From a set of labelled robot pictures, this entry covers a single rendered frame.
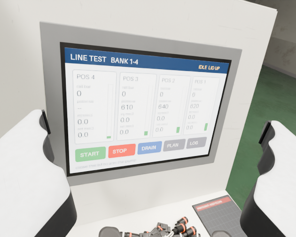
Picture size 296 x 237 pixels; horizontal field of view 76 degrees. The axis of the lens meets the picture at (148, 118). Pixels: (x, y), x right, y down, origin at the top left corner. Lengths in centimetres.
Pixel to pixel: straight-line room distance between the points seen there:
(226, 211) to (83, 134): 52
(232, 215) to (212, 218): 7
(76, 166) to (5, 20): 30
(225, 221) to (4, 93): 66
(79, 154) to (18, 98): 17
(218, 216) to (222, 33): 54
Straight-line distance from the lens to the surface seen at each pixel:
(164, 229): 60
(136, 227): 61
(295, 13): 972
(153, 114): 46
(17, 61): 41
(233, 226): 72
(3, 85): 42
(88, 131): 44
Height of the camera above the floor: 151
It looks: 32 degrees down
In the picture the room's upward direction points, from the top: 13 degrees clockwise
